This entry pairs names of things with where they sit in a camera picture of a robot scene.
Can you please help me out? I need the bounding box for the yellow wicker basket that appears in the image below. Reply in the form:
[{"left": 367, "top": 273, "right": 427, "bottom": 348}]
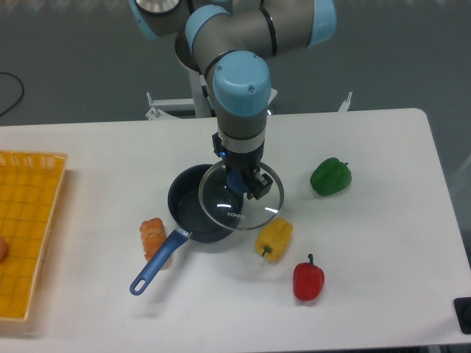
[{"left": 1, "top": 150, "right": 68, "bottom": 322}]

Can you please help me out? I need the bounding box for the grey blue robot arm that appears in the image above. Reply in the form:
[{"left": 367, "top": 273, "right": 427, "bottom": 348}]
[{"left": 130, "top": 1, "right": 337, "bottom": 199}]

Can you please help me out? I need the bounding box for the glass pot lid blue knob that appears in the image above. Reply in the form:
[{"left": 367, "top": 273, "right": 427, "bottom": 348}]
[{"left": 198, "top": 162, "right": 285, "bottom": 230}]

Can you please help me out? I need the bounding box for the yellow bell pepper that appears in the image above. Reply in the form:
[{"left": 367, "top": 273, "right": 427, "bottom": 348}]
[{"left": 255, "top": 218, "right": 293, "bottom": 263}]

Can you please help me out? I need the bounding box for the red bell pepper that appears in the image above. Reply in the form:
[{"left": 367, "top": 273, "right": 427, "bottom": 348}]
[{"left": 293, "top": 253, "right": 325, "bottom": 302}]

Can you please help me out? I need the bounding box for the black cable on floor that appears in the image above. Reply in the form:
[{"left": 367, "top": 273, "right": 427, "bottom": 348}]
[{"left": 0, "top": 71, "right": 25, "bottom": 117}]

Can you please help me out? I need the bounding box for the green bell pepper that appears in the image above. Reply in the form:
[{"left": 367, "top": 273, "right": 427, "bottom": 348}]
[{"left": 310, "top": 157, "right": 352, "bottom": 196}]

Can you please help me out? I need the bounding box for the black device at table edge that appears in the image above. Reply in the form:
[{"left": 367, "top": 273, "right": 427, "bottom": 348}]
[{"left": 453, "top": 297, "right": 471, "bottom": 335}]

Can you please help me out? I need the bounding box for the orange bread pastry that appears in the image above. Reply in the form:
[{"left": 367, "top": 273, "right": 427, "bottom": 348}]
[{"left": 139, "top": 218, "right": 167, "bottom": 262}]

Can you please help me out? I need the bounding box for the dark blue saucepan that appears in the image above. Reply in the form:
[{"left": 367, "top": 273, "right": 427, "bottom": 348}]
[{"left": 130, "top": 164, "right": 233, "bottom": 296}]

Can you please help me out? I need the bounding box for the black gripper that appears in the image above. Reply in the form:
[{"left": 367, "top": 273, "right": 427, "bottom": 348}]
[{"left": 212, "top": 132, "right": 273, "bottom": 200}]

